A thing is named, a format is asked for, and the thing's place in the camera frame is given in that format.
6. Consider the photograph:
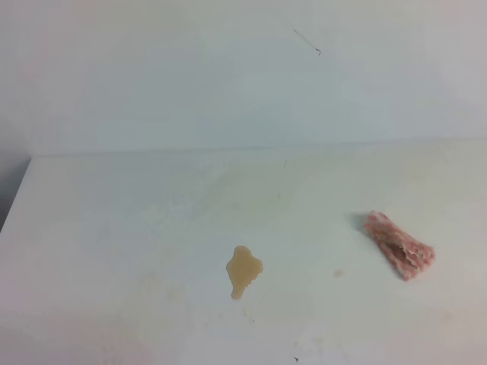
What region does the pink striped rag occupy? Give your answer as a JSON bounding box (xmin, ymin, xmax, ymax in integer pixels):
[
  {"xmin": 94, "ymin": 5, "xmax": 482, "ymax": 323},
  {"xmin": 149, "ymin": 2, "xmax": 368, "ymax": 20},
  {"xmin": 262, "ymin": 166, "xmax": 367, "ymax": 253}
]
[{"xmin": 364, "ymin": 211, "xmax": 436, "ymax": 281}]

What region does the tan coffee stain puddle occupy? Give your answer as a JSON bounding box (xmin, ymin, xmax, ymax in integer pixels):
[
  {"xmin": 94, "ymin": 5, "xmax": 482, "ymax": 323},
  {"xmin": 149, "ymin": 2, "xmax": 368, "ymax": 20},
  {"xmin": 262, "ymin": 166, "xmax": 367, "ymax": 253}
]
[{"xmin": 226, "ymin": 246, "xmax": 263, "ymax": 300}]

